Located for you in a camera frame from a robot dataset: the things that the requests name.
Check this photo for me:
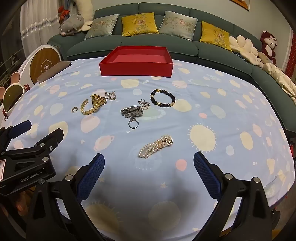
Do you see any white machine with wooden disc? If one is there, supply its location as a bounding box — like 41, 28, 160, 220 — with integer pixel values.
17, 44, 62, 85

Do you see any wall picture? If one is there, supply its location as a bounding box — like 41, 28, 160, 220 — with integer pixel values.
231, 0, 250, 11

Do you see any white flower plush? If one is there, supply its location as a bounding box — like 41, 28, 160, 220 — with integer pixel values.
76, 0, 95, 32

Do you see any white lace curtain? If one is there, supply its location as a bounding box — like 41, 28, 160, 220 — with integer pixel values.
20, 0, 61, 56

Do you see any red cardboard box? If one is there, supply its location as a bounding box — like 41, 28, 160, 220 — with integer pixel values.
99, 46, 174, 78

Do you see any yellow embroidered pillow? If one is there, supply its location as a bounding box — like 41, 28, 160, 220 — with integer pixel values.
121, 12, 159, 37
199, 21, 232, 52

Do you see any pearl bracelet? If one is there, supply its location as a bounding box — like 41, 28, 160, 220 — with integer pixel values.
138, 134, 174, 159

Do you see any brown pad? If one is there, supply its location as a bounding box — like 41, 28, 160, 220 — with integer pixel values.
36, 61, 72, 83

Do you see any black bead bracelet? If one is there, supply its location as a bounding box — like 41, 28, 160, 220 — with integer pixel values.
150, 89, 176, 108

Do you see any silver wristwatch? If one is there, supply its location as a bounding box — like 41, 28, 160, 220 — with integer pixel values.
120, 105, 144, 118

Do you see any white toy with green lens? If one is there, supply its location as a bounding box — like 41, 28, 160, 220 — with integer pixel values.
0, 84, 25, 117

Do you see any green sofa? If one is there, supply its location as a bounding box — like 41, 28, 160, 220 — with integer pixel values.
46, 2, 296, 133

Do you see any cream flower cushion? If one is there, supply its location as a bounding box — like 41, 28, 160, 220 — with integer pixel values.
229, 35, 259, 66

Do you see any gold chain bracelet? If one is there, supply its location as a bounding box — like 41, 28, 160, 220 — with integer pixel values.
80, 98, 103, 115

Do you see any cream satin quilt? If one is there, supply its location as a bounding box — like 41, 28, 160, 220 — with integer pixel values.
262, 62, 296, 103

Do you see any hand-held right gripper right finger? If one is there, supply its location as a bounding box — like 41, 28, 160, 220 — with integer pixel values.
193, 152, 281, 241

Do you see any gold wristwatch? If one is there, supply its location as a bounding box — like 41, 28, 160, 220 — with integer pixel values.
90, 94, 107, 107

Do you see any blue planet print tablecloth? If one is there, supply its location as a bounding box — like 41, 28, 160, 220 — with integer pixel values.
0, 58, 295, 241

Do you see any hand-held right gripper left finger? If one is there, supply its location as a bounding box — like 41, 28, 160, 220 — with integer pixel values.
25, 153, 105, 241

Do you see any sage embroidered pillow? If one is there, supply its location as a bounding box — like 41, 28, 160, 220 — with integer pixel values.
158, 10, 199, 42
84, 14, 120, 40

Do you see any red monkey plush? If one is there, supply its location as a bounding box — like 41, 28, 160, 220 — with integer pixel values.
260, 30, 278, 65

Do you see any red toy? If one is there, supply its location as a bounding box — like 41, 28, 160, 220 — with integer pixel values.
58, 6, 70, 21

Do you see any person's left hand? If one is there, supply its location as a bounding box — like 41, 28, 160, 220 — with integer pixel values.
14, 189, 31, 209

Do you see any grey plush animal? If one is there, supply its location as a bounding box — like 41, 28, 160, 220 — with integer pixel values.
58, 13, 85, 37

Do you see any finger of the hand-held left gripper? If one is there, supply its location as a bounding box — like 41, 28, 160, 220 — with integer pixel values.
0, 128, 64, 163
0, 120, 32, 151

